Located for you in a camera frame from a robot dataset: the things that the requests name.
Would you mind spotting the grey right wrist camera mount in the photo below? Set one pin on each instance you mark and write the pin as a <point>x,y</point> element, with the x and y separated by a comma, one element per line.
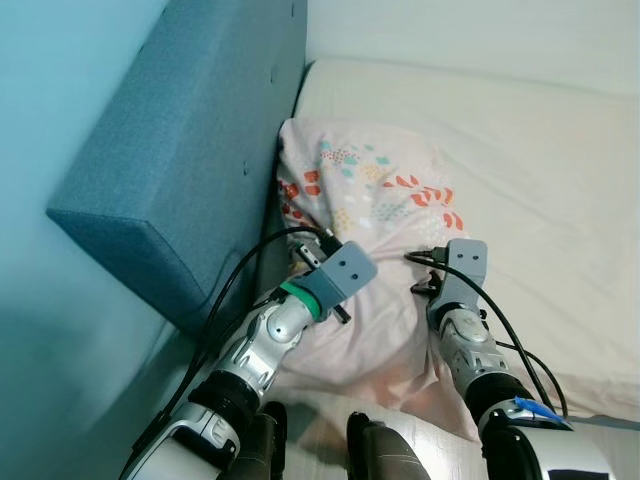
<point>462,265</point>

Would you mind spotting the grey left robot leg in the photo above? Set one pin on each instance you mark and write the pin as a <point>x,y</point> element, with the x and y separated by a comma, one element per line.
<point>258,445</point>

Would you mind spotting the pink patterned pillow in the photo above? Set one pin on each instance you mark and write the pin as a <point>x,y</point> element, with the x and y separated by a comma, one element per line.
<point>370,200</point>

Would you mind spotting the grey right robot leg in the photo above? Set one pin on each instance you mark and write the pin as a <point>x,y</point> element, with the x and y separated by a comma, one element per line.
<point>385,455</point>

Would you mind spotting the mattress with cream sheet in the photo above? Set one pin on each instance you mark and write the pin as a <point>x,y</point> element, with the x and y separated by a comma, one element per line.
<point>540,200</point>

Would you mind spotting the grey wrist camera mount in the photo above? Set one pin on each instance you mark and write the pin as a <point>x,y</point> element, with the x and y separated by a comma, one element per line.
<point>462,265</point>
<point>345,270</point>

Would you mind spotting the teal bed frame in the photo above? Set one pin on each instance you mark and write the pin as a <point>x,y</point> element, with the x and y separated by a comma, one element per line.
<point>610,422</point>

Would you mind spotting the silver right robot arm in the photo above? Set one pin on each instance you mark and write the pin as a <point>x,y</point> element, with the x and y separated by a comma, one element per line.
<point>465,345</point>

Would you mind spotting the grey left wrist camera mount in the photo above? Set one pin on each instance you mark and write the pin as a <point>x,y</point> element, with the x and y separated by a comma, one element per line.
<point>345,270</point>

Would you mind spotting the blue tape strip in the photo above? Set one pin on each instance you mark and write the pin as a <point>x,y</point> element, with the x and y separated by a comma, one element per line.
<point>535,410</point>

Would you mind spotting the grey robot leg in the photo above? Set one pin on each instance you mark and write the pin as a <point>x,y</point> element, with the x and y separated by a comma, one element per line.
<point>258,445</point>
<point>385,455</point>

